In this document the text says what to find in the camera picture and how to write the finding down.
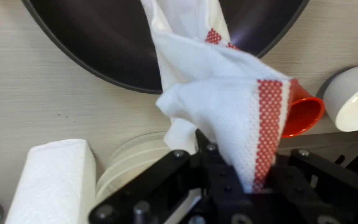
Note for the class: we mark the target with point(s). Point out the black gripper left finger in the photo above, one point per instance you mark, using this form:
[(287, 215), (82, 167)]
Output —
[(166, 179)]

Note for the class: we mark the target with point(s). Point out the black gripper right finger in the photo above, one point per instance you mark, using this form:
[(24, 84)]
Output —
[(328, 187)]

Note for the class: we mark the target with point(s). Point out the white red-striped dish towel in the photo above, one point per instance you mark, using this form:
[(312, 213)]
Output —
[(220, 113)]

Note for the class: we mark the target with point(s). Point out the dark frying pan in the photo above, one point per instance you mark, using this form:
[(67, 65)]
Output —
[(95, 38)]

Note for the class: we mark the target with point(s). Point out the clear plastic container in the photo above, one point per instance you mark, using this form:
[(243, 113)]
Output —
[(133, 162)]

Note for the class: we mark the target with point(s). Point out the red plastic cup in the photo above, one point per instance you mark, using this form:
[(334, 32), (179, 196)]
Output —
[(304, 116)]

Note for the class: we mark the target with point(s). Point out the white ceramic bowl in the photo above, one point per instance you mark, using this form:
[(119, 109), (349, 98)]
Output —
[(354, 100)]

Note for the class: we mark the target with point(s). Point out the white paper towel roll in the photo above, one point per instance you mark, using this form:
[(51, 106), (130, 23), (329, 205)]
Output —
[(49, 182)]

